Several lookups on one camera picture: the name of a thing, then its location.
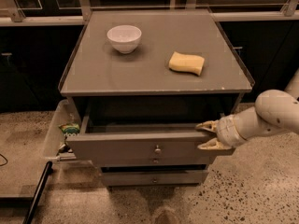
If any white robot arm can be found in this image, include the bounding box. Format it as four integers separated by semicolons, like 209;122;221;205
195;69;299;150

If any clear plastic bin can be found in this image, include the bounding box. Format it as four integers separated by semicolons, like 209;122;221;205
43;100;92;164

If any white ceramic bowl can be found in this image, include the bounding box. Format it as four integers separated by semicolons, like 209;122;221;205
107;25;142;54

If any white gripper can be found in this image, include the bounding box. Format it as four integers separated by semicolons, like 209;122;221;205
195;115;247;150

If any grey drawer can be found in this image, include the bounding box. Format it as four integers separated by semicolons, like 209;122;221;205
101;170;207;187
67;111;234;161
93;157;214;167

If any grey bottom drawer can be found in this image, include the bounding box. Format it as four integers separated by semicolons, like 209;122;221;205
101;170;207;187

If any grey middle drawer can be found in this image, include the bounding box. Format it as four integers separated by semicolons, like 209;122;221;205
93;157;214;167

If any yellow sponge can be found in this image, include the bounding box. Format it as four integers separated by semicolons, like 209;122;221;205
168;52;205;76

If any grey top drawer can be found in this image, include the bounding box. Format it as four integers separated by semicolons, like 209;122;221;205
67;111;234;161

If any grey drawer cabinet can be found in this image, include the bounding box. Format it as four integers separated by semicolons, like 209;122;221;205
61;9;254;176

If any black pole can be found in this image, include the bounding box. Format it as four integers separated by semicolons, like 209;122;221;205
22;161;53;224

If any green snack bag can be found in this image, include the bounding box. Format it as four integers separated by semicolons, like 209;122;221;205
59;123;80;137

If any metal railing frame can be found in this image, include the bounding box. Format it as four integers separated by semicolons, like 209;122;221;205
0;0;299;26

